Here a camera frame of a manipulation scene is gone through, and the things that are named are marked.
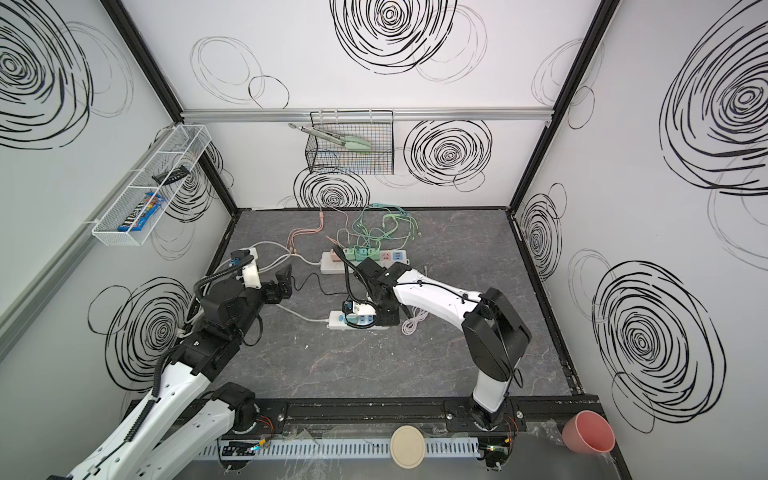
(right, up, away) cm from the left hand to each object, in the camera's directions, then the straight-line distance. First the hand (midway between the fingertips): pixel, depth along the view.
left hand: (276, 266), depth 74 cm
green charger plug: (+24, +2, +23) cm, 33 cm away
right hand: (+26, -14, +12) cm, 32 cm away
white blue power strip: (+13, -18, +14) cm, 26 cm away
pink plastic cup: (+71, -34, -11) cm, 80 cm away
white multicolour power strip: (+8, -3, +26) cm, 27 cm away
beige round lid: (+32, -38, -10) cm, 51 cm away
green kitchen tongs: (+16, +37, +18) cm, 44 cm away
